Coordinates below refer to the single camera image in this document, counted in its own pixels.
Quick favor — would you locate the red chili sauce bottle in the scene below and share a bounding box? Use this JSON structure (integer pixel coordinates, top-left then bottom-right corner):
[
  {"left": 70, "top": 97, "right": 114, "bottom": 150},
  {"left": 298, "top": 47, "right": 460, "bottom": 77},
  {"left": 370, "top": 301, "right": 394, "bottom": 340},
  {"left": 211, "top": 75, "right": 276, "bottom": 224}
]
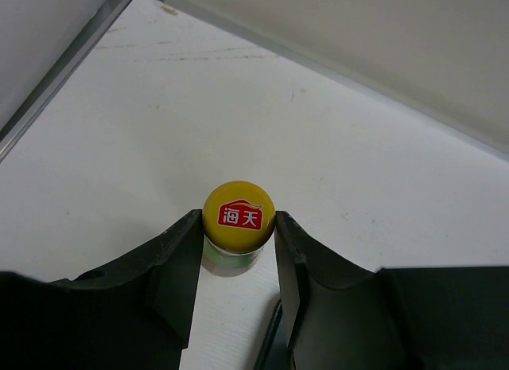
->
[{"left": 202, "top": 181, "right": 276, "bottom": 278}]

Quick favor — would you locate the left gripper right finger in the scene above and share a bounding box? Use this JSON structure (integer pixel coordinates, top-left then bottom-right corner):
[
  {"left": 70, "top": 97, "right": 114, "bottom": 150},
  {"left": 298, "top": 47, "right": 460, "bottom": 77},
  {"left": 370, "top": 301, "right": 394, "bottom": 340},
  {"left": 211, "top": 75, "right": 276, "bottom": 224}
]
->
[{"left": 274, "top": 212, "right": 508, "bottom": 369}]

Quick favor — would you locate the black plastic tray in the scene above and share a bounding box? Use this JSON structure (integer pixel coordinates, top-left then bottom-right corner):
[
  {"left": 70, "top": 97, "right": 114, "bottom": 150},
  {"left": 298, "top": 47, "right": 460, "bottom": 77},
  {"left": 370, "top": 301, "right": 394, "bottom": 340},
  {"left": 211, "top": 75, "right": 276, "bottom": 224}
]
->
[{"left": 253, "top": 299, "right": 290, "bottom": 370}]

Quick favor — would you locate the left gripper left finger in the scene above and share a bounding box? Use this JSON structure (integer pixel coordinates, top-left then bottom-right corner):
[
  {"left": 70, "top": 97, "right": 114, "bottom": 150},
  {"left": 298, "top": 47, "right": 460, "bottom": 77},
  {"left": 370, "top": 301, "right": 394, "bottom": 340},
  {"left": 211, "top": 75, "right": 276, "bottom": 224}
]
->
[{"left": 1, "top": 209, "right": 204, "bottom": 369}]

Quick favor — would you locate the aluminium table edge rail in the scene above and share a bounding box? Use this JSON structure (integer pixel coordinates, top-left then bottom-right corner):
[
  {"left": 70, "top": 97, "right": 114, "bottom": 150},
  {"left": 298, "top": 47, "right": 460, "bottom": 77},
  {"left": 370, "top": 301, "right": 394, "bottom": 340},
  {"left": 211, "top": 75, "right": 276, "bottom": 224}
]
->
[{"left": 1, "top": 0, "right": 508, "bottom": 159}]

